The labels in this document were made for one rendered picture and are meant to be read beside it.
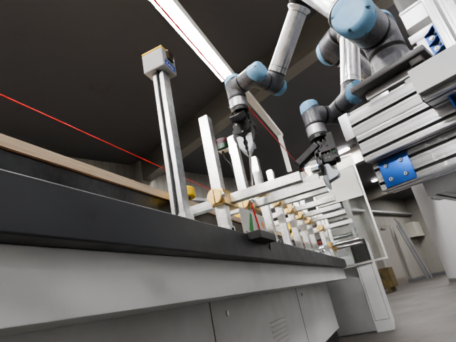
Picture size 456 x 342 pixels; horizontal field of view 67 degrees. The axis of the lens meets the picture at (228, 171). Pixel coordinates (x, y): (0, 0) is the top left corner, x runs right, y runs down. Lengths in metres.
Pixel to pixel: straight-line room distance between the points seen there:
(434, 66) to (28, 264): 0.92
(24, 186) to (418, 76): 0.87
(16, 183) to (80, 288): 0.19
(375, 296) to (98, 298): 3.35
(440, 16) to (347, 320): 3.13
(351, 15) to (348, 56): 0.37
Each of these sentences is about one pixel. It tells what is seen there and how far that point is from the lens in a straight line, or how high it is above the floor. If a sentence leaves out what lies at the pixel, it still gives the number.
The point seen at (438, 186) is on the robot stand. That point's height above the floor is 0.70.
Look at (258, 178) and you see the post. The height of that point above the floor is 1.01.
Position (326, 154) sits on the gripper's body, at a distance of 1.33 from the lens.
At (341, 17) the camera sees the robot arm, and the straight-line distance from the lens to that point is 1.15.
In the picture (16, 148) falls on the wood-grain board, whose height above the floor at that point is 0.88.
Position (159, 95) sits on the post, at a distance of 1.00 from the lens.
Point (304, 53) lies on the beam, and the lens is 4.29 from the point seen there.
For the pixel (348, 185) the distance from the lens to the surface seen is 3.87.
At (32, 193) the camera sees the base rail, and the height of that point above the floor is 0.68.
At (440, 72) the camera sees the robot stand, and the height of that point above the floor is 0.90.
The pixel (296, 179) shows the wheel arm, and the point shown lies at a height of 0.81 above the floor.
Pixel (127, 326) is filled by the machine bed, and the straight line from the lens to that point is 0.96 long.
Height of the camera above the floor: 0.50
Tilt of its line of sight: 21 degrees up
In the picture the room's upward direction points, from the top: 12 degrees counter-clockwise
